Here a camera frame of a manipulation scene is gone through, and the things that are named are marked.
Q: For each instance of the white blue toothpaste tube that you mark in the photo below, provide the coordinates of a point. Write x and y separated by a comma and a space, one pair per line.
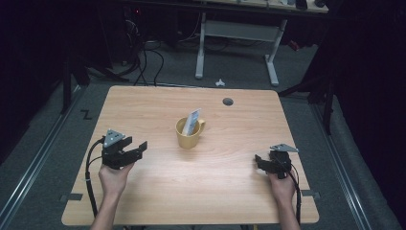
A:
192, 121

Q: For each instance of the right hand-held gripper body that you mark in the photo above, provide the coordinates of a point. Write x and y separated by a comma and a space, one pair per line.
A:
281, 159

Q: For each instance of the white-framed background desk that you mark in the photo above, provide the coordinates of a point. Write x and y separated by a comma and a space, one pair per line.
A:
239, 30

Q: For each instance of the grey round table grommet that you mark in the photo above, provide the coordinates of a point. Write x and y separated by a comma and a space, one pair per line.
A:
228, 102

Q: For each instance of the yellow cup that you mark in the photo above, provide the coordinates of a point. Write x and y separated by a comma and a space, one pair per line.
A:
188, 139

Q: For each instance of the person's left hand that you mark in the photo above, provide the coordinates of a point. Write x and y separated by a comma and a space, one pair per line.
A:
114, 179

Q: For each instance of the person's right hand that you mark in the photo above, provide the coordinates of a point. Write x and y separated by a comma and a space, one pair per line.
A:
282, 188

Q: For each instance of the small white floor object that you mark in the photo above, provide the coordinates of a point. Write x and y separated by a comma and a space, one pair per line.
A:
220, 83

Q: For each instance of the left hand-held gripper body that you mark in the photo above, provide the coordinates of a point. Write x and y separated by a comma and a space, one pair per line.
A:
115, 152

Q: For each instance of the grey tape strip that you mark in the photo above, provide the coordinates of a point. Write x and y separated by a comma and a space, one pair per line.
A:
311, 194
72, 197

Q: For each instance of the black metal stand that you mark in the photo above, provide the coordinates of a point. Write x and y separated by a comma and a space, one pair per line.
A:
327, 105
67, 83

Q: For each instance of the metal floor rail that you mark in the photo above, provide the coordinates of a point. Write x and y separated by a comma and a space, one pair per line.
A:
343, 172
35, 166

